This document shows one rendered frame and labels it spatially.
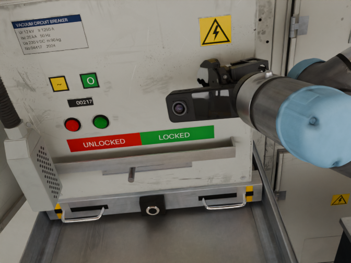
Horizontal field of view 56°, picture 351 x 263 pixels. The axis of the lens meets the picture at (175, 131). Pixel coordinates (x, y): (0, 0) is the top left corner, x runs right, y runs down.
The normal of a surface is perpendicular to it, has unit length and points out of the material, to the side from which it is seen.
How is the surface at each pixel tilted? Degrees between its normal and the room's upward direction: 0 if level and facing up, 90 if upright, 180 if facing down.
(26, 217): 90
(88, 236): 0
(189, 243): 0
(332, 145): 75
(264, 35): 90
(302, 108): 45
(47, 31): 90
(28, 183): 90
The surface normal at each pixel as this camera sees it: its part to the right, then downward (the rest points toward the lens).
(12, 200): 0.97, 0.06
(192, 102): -0.26, 0.35
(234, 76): 0.25, 0.30
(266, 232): -0.10, -0.81
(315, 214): 0.03, 0.58
